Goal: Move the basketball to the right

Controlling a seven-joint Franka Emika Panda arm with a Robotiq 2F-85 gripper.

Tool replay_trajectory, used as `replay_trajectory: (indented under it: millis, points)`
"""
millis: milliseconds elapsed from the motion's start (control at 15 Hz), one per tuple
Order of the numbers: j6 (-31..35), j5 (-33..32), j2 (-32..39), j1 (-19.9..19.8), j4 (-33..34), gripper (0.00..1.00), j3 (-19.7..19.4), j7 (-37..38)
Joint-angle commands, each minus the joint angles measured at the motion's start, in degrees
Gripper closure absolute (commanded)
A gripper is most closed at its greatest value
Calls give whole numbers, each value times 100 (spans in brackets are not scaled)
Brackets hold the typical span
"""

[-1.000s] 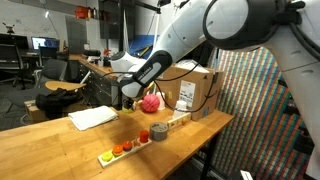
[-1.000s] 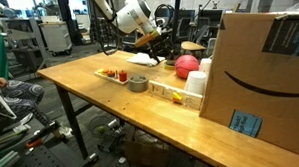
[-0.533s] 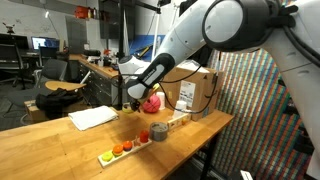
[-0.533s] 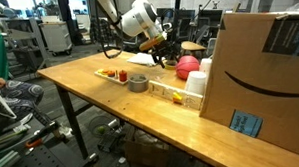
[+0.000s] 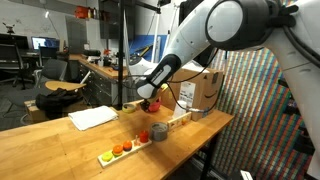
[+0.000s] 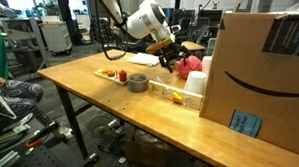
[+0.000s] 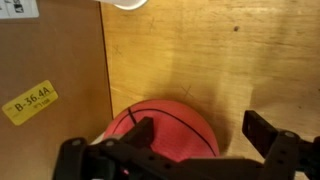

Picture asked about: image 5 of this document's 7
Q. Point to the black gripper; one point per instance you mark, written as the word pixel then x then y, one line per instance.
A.
pixel 145 102

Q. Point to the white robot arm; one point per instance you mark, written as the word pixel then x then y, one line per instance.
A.
pixel 200 33

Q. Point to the yellow tape roll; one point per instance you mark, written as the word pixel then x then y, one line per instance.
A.
pixel 126 108

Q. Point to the red stacking cylinder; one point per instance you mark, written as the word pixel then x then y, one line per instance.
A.
pixel 144 136

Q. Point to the pink stacking peg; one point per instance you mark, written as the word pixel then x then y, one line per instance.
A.
pixel 137 140

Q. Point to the white tray with food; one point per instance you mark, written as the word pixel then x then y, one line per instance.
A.
pixel 125 156

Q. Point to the white folded cloth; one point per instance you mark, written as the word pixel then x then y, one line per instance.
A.
pixel 93 117

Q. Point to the wooden-top workbench cabinet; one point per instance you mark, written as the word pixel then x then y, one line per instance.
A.
pixel 96 83

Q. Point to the black vertical pole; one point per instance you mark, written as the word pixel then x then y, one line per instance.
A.
pixel 120 53

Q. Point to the large cardboard shipping box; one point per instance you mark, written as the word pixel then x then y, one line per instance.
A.
pixel 203 86

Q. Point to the round wooden stool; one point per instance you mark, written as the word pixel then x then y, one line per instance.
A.
pixel 65 85

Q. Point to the black backpack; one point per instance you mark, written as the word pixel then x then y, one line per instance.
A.
pixel 56 101

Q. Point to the grey office chair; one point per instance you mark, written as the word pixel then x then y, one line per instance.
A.
pixel 53 71

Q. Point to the small cardboard box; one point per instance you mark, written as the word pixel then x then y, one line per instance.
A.
pixel 33 111

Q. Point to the multicoloured striped panel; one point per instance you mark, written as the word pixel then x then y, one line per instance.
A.
pixel 260 120

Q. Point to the computer monitor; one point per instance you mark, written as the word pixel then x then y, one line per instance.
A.
pixel 45 43

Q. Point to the grey duct tape roll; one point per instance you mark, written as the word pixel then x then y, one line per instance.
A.
pixel 159 131

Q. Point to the black table leg frame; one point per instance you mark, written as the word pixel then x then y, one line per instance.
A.
pixel 208 156

